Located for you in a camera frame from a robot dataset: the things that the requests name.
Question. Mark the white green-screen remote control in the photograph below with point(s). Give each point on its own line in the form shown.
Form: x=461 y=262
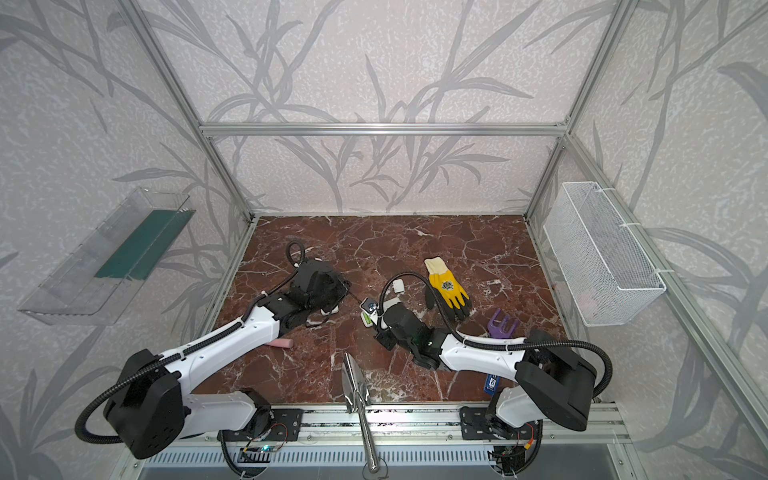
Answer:
x=325 y=317

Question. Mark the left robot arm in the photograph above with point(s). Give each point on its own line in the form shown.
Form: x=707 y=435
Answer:
x=154 y=401

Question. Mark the white wire wall basket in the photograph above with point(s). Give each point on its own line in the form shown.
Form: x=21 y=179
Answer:
x=608 y=274

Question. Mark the red white remote control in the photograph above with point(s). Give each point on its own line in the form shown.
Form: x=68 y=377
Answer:
x=369 y=312

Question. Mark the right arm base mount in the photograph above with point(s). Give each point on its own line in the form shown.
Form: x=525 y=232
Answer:
x=477 y=424

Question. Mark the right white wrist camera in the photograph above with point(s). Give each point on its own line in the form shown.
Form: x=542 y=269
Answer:
x=384 y=304

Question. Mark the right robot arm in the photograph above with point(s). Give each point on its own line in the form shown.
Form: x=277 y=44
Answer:
x=553 y=380

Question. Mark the clear plastic wall shelf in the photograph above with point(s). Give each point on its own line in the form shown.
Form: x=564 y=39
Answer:
x=95 y=284

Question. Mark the yellow black work glove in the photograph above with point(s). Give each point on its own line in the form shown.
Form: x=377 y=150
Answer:
x=445 y=291

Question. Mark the metal trowel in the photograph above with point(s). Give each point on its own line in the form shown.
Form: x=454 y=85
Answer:
x=357 y=398

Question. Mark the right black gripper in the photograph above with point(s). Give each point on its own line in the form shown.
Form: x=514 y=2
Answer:
x=391 y=315

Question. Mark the purple toy shovel pink handle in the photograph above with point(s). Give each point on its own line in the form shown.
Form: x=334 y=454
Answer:
x=283 y=343

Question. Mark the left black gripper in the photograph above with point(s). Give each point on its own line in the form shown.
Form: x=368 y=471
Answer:
x=335 y=288

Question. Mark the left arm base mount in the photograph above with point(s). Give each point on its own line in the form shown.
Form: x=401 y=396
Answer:
x=278 y=425

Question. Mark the blue lighter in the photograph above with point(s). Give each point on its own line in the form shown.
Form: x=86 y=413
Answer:
x=491 y=384

